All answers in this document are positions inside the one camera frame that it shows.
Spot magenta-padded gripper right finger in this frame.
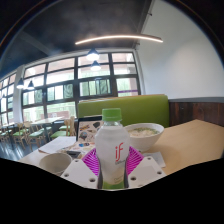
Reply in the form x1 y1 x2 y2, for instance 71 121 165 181
126 145 167 190

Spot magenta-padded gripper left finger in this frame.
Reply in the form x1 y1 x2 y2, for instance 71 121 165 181
60 146 100 190

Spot white bottle with green cap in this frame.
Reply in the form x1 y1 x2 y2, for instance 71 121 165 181
94 107 131 191

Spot beige patterned cup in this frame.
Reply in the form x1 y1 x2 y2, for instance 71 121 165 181
38 152 73 177

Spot white bowl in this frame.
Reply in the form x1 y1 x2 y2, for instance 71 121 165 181
123 122 165 153

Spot white paper sheets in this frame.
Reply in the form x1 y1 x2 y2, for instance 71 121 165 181
37 135 78 155

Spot wooden chairs with green seats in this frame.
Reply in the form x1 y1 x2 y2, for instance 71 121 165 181
0 116 77 150

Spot light wooden dining table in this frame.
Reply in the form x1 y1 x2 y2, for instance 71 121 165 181
31 116 65 127

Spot green bench backrest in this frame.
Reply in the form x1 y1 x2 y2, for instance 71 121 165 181
77 94 170 129

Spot large dark-framed grid window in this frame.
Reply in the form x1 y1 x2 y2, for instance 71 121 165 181
0 51 141 125

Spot long linear ceiling light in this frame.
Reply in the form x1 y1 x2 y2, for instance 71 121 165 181
74 33 165 46

